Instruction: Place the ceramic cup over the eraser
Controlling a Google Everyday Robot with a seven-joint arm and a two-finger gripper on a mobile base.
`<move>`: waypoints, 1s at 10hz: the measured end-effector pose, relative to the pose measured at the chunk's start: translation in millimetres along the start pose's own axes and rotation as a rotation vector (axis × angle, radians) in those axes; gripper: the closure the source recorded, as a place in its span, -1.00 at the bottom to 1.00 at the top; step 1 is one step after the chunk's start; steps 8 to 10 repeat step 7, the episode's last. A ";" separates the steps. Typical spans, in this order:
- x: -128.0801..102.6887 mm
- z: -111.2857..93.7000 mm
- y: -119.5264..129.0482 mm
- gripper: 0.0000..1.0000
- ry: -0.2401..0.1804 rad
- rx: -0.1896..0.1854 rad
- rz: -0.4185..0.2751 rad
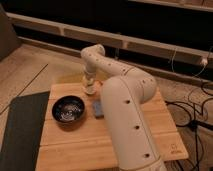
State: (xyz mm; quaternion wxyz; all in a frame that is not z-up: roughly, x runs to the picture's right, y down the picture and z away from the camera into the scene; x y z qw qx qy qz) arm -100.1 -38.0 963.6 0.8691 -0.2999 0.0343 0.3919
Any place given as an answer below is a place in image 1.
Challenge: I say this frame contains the white cable with plug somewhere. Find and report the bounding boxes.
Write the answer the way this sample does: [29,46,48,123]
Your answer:
[170,46,213,79]

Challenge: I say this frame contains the dark grey floor mat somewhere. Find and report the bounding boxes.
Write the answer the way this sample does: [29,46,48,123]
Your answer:
[0,92,49,171]

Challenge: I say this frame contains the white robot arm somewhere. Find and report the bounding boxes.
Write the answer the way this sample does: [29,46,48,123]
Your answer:
[81,44,167,171]

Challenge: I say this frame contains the black floor cables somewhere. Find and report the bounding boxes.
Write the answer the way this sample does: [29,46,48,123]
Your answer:
[164,81,213,171]

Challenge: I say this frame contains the black ceramic bowl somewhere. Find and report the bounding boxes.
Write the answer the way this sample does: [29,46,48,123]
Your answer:
[52,95,85,124]

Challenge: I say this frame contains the wooden board table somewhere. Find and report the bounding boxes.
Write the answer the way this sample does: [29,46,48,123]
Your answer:
[36,83,188,171]

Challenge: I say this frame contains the white shelf rail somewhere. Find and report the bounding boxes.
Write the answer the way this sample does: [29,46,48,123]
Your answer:
[6,12,213,66]

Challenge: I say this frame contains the blue eraser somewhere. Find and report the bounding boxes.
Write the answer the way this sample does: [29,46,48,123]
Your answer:
[92,100,104,118]

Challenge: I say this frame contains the white ceramic cup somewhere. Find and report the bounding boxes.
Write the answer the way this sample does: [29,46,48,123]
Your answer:
[83,84,96,95]

